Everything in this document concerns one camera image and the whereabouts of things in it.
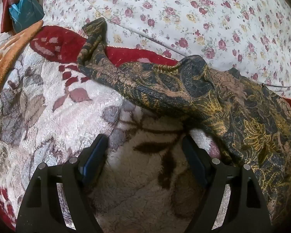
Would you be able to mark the red white floral fleece blanket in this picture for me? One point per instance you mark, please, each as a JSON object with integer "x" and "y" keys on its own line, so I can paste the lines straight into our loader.
{"x": 63, "y": 116}

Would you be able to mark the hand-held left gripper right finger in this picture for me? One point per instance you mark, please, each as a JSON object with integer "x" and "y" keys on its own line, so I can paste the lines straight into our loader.
{"x": 196, "y": 160}

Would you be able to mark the brown batik patterned garment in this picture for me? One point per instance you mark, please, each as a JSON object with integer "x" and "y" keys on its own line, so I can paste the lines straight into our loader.
{"x": 184, "y": 89}

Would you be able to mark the blue bag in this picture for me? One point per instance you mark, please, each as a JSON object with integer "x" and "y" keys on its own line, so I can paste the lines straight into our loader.
{"x": 26, "y": 14}

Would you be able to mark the white rose print pillow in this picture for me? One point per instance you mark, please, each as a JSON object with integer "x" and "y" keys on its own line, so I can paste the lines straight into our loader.
{"x": 172, "y": 9}

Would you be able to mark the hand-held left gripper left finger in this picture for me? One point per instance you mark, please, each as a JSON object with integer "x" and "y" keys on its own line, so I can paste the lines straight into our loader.
{"x": 97, "y": 155}

